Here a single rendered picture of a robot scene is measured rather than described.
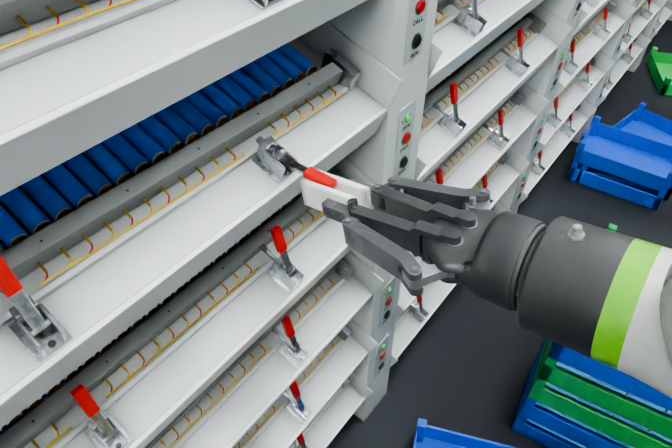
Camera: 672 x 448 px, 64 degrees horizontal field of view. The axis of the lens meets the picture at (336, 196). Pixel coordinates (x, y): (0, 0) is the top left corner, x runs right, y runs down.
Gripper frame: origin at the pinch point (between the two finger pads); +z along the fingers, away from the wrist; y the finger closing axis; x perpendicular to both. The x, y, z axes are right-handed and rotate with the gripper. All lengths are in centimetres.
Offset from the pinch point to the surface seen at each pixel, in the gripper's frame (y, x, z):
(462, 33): 41.0, 0.9, 8.2
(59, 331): -25.9, 2.2, 5.9
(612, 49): 158, -48, 15
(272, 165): -1.0, 2.0, 7.4
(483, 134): 69, -34, 18
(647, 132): 181, -89, 3
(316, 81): 11.3, 5.5, 11.2
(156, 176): -11.4, 5.7, 11.6
